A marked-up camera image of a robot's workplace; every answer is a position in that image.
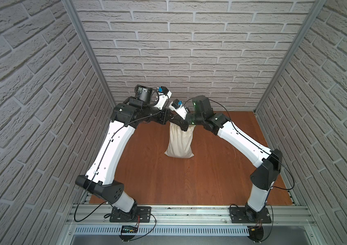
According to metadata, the cream cloth drawstring soil bag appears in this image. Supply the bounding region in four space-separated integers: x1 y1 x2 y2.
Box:
164 123 195 159

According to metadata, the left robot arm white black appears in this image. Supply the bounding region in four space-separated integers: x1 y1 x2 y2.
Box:
76 85 171 214

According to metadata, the white perforated vent strip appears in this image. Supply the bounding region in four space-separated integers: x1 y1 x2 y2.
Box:
73 225 249 236

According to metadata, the right small electronics board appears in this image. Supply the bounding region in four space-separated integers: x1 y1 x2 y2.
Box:
248 226 264 243

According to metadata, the right aluminium corner post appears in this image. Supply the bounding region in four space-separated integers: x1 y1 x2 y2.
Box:
254 0 327 115

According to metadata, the left aluminium corner post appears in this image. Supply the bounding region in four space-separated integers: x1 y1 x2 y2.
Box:
62 0 116 107

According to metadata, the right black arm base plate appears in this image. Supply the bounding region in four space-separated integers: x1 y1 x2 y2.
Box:
229 205 272 224

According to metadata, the small electronics board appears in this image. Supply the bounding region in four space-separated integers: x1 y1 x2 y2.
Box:
119 225 139 242
248 226 264 243

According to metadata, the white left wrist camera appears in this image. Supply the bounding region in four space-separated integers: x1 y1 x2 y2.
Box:
154 86 172 110

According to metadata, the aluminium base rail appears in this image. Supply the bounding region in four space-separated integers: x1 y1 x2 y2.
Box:
56 204 326 245

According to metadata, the left small electronics board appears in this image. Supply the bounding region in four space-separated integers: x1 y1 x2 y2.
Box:
119 225 139 242

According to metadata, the aluminium corner post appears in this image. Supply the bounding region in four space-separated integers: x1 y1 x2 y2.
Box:
254 0 327 115
62 0 116 107

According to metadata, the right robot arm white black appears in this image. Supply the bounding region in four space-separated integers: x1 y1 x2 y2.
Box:
169 96 283 214

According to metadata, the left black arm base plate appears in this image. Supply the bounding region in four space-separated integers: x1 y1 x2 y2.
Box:
109 206 152 223

